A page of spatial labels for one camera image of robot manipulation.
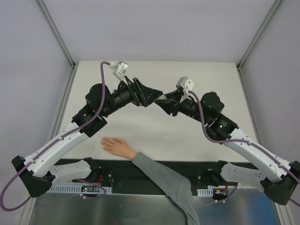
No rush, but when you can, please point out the person's hand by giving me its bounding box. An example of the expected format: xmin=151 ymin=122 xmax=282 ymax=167
xmin=101 ymin=137 xmax=137 ymax=160

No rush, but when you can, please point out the left aluminium frame post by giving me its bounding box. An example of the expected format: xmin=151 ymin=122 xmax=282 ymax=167
xmin=35 ymin=0 xmax=75 ymax=68

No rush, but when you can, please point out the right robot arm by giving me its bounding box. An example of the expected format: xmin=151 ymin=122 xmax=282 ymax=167
xmin=155 ymin=90 xmax=300 ymax=205

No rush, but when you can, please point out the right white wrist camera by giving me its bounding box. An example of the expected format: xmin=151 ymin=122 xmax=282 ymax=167
xmin=176 ymin=76 xmax=195 ymax=103

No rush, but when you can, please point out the right white cable duct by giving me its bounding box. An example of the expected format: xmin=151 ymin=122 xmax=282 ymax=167
xmin=197 ymin=188 xmax=214 ymax=197

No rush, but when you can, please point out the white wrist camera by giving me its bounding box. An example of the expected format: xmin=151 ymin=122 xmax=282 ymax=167
xmin=176 ymin=76 xmax=195 ymax=103
xmin=108 ymin=61 xmax=128 ymax=85

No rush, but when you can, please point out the right aluminium frame post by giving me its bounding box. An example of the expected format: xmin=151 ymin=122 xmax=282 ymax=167
xmin=236 ymin=0 xmax=283 ymax=71

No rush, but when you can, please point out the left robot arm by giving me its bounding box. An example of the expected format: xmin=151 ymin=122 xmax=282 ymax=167
xmin=12 ymin=78 xmax=163 ymax=198

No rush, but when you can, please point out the aluminium frame post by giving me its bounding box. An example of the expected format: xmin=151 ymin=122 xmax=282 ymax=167
xmin=236 ymin=0 xmax=283 ymax=71
xmin=35 ymin=0 xmax=75 ymax=68

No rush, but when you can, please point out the grey sleeved forearm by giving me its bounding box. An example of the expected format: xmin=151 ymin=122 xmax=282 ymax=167
xmin=132 ymin=152 xmax=200 ymax=225

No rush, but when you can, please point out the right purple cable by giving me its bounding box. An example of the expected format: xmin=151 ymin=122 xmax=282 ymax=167
xmin=189 ymin=91 xmax=300 ymax=206

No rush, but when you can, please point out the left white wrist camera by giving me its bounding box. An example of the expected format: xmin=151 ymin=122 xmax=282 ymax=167
xmin=108 ymin=61 xmax=128 ymax=85

